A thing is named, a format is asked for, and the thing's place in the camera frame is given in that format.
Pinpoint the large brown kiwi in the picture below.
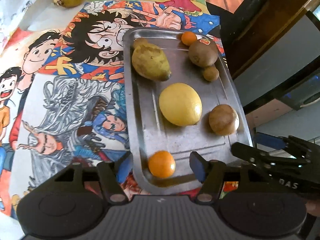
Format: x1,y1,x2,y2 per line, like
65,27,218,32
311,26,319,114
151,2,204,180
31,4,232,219
188,38,219,68

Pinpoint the person's right hand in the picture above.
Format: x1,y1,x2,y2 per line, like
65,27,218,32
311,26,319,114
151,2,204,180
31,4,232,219
306,200,320,217

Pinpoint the green-yellow blemished pear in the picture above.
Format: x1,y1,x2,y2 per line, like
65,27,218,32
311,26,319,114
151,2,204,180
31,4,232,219
131,38,171,82

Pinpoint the colourful cartoon drawings mat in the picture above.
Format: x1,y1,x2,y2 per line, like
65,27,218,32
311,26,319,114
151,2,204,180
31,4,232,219
1,0,225,216

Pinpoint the small orange kumquat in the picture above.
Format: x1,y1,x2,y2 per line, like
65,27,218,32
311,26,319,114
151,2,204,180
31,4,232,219
148,151,176,179
181,31,197,47

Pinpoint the yellow lemon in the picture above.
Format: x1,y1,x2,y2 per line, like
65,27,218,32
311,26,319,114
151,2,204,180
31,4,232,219
159,83,202,127

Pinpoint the white printed cloth curtain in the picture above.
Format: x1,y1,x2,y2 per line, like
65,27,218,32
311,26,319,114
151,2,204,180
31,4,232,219
1,0,36,53

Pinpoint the brown round sapodilla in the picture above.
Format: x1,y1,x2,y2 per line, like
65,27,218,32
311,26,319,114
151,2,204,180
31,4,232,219
209,104,240,136

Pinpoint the small brown longan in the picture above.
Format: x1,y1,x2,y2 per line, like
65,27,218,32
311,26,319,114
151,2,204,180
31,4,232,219
202,65,220,82

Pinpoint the grey appliance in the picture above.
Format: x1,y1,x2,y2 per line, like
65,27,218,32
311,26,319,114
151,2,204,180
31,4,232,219
234,11,319,144

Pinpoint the metal baking tray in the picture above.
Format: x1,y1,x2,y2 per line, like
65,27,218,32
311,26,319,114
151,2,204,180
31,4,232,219
123,27,252,195

